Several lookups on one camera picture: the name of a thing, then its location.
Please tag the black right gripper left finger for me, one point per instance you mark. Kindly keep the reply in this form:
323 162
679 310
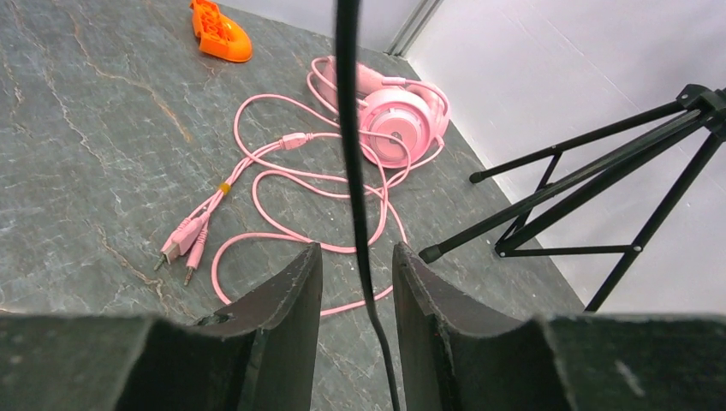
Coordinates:
257 353

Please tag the orange plastic piece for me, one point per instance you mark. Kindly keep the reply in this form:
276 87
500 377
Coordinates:
218 35

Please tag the black music stand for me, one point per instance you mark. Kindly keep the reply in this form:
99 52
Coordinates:
696 107

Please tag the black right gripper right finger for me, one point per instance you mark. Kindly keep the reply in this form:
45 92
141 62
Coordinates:
460 354

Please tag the pink headphones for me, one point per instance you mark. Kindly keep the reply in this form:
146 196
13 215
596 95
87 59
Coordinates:
400 119

